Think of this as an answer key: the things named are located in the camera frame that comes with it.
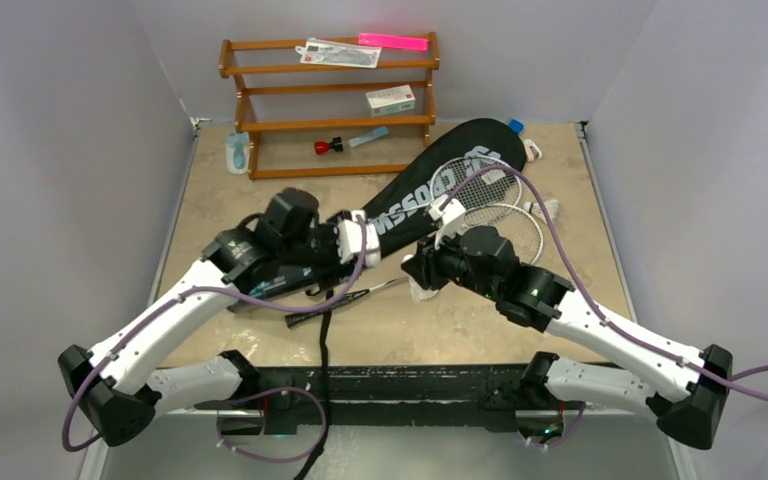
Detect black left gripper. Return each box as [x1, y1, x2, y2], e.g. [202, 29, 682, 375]
[279, 211, 361, 287]

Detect white feather shuttlecock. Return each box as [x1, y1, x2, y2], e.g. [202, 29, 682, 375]
[401, 254, 450, 301]

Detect black shuttlecock tube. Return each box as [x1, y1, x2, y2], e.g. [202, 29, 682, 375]
[244, 266, 320, 302]

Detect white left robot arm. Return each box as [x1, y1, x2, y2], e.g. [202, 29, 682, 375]
[57, 188, 375, 452]

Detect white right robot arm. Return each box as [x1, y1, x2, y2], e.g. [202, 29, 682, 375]
[401, 226, 733, 450]

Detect lower white badminton racket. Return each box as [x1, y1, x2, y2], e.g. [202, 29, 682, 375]
[344, 202, 546, 306]

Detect white badminton racket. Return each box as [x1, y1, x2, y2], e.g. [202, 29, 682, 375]
[429, 155, 522, 210]
[344, 202, 546, 306]

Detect upper white badminton racket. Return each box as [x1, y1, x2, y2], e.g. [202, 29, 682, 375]
[429, 155, 522, 210]

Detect black racket bag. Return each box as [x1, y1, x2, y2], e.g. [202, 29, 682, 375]
[347, 118, 526, 257]

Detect red black stamp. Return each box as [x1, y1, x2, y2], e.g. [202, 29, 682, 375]
[313, 137, 344, 155]

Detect light blue tube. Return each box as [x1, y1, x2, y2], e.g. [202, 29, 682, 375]
[348, 126, 389, 148]

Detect blue white packaged item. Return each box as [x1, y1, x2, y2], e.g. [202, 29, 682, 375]
[225, 132, 251, 175]

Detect far white shuttlecock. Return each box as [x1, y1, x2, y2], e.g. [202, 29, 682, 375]
[523, 199, 560, 225]

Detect pink white small object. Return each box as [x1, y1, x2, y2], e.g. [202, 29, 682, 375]
[523, 139, 543, 163]

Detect white red small box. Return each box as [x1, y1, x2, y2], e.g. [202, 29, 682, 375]
[365, 85, 416, 117]

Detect blue small object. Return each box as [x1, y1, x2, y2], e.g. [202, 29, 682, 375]
[508, 118, 525, 135]

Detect wooden shelf rack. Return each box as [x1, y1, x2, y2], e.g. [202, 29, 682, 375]
[218, 32, 440, 180]

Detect pink ruler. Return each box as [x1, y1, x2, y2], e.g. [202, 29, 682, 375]
[357, 32, 429, 52]

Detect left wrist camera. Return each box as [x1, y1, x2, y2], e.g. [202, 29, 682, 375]
[337, 210, 382, 268]

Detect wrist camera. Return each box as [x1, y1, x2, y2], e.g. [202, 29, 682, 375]
[337, 210, 382, 268]
[427, 197, 466, 246]

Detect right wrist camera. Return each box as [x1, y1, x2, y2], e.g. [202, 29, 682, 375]
[427, 197, 466, 246]

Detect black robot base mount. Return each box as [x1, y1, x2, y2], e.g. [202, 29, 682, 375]
[212, 364, 573, 441]

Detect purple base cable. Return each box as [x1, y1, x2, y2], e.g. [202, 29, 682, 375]
[215, 384, 328, 464]

